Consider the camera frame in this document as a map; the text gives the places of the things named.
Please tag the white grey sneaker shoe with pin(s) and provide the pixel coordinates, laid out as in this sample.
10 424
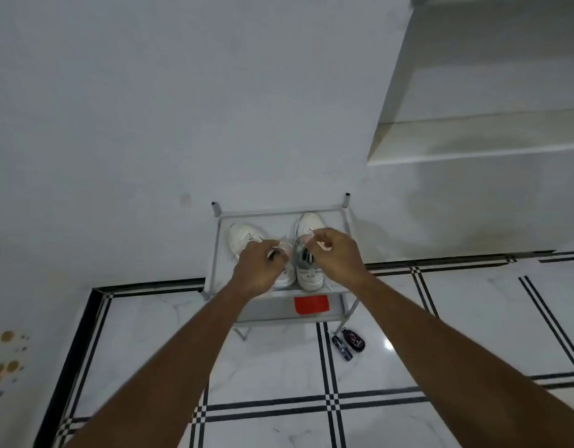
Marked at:
242 237
310 277

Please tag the grey metal shelf rack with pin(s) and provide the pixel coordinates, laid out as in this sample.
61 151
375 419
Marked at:
287 312

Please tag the black oval polish bottle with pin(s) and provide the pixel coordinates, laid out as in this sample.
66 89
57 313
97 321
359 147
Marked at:
353 340

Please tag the person's left forearm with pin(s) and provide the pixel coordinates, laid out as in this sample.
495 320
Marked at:
175 377

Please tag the person's right forearm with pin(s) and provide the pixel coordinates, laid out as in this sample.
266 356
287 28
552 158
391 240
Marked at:
445 368

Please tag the white wall ledge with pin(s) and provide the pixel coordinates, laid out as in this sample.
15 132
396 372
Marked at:
478 88

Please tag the clear container with red lid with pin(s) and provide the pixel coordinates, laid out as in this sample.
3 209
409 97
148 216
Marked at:
311 305

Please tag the person's right hand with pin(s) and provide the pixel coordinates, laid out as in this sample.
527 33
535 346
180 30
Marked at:
338 258

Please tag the person's left hand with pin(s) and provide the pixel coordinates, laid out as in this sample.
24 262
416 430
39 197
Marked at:
256 270

